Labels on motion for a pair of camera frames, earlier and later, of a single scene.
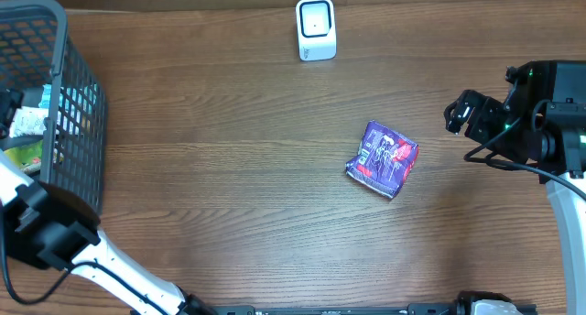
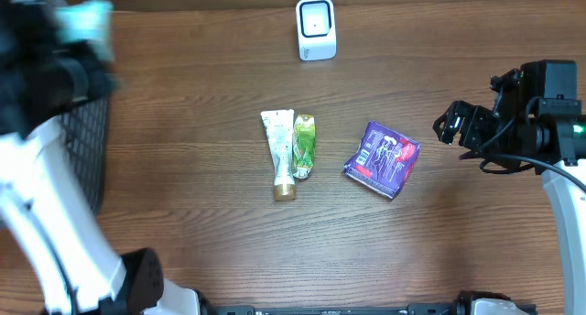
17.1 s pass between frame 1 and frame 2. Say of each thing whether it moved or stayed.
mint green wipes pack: moved
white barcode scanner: stayed
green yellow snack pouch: moved
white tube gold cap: moved
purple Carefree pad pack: stayed
